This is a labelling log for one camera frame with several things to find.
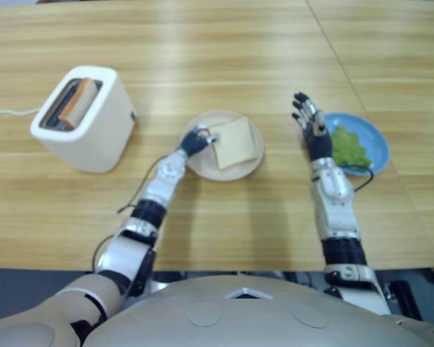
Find green lettuce leaf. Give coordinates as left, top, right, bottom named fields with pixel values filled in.
left=329, top=124, right=373, bottom=169

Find beige plate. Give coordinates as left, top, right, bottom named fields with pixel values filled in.
left=181, top=111, right=266, bottom=182

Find blue plate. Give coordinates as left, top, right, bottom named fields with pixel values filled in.
left=323, top=113, right=391, bottom=177

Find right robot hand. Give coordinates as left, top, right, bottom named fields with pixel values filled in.
left=291, top=92, right=334, bottom=162

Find bread slice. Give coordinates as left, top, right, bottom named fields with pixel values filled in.
left=58, top=77, right=98, bottom=130
left=206, top=116, right=259, bottom=171

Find white cord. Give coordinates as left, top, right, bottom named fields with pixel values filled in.
left=0, top=107, right=43, bottom=122

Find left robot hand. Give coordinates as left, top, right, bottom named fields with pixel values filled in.
left=178, top=124, right=221, bottom=158

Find black cable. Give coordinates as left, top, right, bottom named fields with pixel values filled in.
left=338, top=163, right=375, bottom=192
left=91, top=154, right=171, bottom=273

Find robot body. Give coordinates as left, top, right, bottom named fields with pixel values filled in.
left=80, top=275, right=432, bottom=347

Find cream toaster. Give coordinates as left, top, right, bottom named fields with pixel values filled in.
left=29, top=65, right=137, bottom=175

